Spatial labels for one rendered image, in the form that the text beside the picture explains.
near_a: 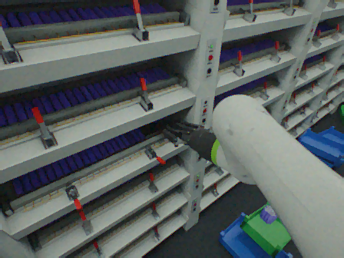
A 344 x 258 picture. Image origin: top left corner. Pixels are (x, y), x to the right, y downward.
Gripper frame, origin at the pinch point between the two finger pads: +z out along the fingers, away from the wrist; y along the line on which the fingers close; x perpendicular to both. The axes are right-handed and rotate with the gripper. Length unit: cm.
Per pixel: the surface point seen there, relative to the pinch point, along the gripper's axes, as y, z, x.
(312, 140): -140, -2, 70
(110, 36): 16.0, -8.2, -31.6
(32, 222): 46.9, -2.7, 8.3
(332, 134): -178, -6, 79
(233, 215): -38, 1, 78
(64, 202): 38.8, -1.9, 7.8
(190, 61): -8.6, -7.3, -21.0
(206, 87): -13.3, -8.9, -11.7
